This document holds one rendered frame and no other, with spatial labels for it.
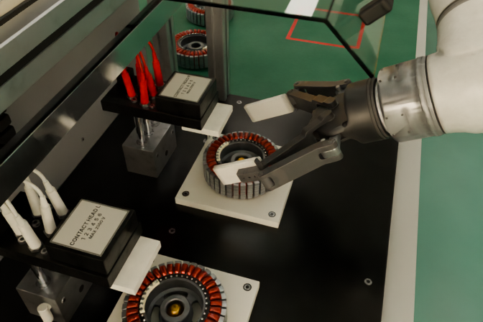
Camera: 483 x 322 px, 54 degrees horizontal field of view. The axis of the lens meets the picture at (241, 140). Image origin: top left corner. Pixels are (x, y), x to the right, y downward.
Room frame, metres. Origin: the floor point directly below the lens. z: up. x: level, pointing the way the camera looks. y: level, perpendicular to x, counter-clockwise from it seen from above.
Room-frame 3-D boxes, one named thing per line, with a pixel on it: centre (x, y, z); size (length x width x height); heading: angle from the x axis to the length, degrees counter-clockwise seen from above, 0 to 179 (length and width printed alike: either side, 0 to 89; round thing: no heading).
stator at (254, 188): (0.50, 0.00, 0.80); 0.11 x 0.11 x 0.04
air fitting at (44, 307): (0.27, 0.21, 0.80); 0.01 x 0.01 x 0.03; 73
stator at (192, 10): (1.05, 0.08, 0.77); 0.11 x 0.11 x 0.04
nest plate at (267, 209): (0.50, 0.00, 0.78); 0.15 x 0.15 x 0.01; 73
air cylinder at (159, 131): (0.54, 0.14, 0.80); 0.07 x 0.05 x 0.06; 163
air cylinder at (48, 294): (0.31, 0.21, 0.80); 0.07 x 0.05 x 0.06; 163
